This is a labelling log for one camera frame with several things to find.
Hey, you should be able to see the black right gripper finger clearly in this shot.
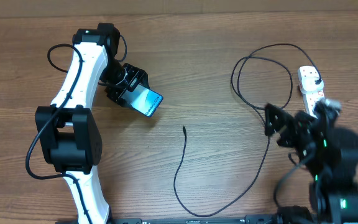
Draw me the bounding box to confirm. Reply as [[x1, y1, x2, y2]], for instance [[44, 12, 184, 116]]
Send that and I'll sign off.
[[314, 101, 333, 120], [265, 103, 295, 136]]

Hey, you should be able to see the smartphone with light blue screen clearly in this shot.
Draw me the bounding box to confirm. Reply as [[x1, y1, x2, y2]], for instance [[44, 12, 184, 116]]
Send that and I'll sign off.
[[122, 84, 163, 117]]

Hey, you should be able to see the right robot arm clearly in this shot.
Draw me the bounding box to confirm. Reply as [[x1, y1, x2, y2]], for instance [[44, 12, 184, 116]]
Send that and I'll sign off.
[[265, 98, 358, 223]]

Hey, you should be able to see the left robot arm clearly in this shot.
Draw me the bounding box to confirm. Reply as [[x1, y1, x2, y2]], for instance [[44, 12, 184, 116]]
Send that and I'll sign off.
[[28, 23, 162, 223]]

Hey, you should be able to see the white charger plug adapter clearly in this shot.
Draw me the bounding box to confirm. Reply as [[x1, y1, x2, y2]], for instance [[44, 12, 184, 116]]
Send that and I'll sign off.
[[300, 77, 324, 94]]

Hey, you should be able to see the white power strip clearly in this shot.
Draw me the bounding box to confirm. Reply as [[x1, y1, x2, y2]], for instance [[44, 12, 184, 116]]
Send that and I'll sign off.
[[298, 66, 324, 117]]

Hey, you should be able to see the black USB charging cable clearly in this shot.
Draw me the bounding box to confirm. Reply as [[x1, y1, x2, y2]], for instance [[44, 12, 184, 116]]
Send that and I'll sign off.
[[173, 43, 324, 218]]

